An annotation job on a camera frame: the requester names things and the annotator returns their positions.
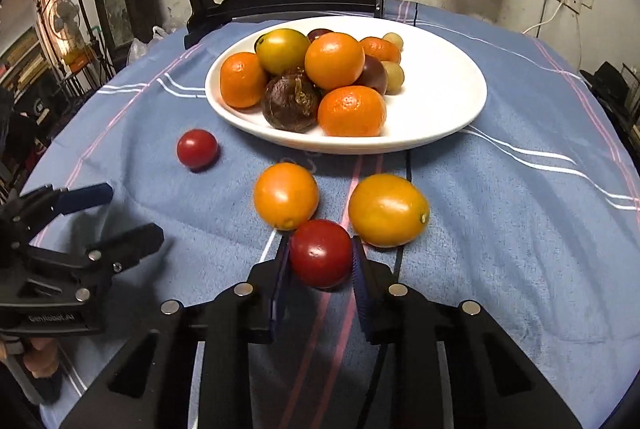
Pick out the white oval plate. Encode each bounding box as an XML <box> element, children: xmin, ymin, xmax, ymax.
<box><xmin>204</xmin><ymin>16</ymin><xmax>488</xmax><ymax>154</ymax></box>

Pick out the cluttered bookshelf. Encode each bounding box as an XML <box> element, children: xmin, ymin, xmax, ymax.
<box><xmin>0</xmin><ymin>24</ymin><xmax>56</xmax><ymax>94</ymax></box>

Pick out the black tripod stand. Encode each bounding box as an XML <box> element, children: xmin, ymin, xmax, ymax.
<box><xmin>65</xmin><ymin>0</ymin><xmax>108</xmax><ymax>74</ymax></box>

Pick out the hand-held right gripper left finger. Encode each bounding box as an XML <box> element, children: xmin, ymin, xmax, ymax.
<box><xmin>60</xmin><ymin>236</ymin><xmax>292</xmax><ymax>429</ymax></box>

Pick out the red cherry tomato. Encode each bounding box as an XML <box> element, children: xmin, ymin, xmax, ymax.
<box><xmin>289</xmin><ymin>219</ymin><xmax>354</xmax><ymax>289</ymax></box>
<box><xmin>176</xmin><ymin>129</ymin><xmax>220</xmax><ymax>170</ymax></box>

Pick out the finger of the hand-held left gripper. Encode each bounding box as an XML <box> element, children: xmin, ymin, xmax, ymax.
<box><xmin>27</xmin><ymin>223</ymin><xmax>165</xmax><ymax>272</ymax></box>
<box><xmin>30</xmin><ymin>183</ymin><xmax>114</xmax><ymax>230</ymax></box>

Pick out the smooth round orange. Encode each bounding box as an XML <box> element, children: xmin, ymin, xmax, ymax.
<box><xmin>304</xmin><ymin>32</ymin><xmax>366</xmax><ymax>91</ymax></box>

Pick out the blue striped tablecloth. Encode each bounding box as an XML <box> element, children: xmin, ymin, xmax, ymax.
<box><xmin>20</xmin><ymin>0</ymin><xmax>640</xmax><ymax>429</ymax></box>

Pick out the black bag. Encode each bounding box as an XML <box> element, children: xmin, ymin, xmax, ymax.
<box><xmin>580</xmin><ymin>61</ymin><xmax>640</xmax><ymax>130</ymax></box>

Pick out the dark brown water chestnut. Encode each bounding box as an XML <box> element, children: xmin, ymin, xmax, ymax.
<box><xmin>261</xmin><ymin>67</ymin><xmax>323</xmax><ymax>133</ymax></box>

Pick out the white power cable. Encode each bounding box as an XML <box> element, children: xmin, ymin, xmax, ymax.
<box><xmin>522</xmin><ymin>0</ymin><xmax>565</xmax><ymax>37</ymax></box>

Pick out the black cable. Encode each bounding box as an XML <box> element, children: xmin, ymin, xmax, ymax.
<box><xmin>357</xmin><ymin>343</ymin><xmax>388</xmax><ymax>429</ymax></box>

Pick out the white plastic bag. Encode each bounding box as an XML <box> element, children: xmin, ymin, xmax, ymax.
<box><xmin>127</xmin><ymin>26</ymin><xmax>168</xmax><ymax>66</ymax></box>

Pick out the small orange tangerine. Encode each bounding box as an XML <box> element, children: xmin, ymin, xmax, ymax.
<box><xmin>359</xmin><ymin>36</ymin><xmax>402</xmax><ymax>64</ymax></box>

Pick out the oval yellow-orange tomato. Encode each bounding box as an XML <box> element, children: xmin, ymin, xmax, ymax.
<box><xmin>348</xmin><ymin>173</ymin><xmax>431</xmax><ymax>248</ymax></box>

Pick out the round orange tomato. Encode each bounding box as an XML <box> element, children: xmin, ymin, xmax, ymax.
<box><xmin>253</xmin><ymin>162</ymin><xmax>320</xmax><ymax>231</ymax></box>

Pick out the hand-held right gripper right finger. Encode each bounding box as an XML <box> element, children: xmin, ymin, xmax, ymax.
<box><xmin>351</xmin><ymin>235</ymin><xmax>583</xmax><ymax>429</ymax></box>

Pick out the yellow-green tomato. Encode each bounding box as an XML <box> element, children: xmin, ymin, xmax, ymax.
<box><xmin>255</xmin><ymin>28</ymin><xmax>312</xmax><ymax>76</ymax></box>

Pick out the standing fan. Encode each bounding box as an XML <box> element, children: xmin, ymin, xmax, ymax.
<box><xmin>50</xmin><ymin>0</ymin><xmax>81</xmax><ymax>36</ymax></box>

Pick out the person's left hand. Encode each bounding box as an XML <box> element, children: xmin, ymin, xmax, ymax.
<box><xmin>22</xmin><ymin>336</ymin><xmax>60</xmax><ymax>380</ymax></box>

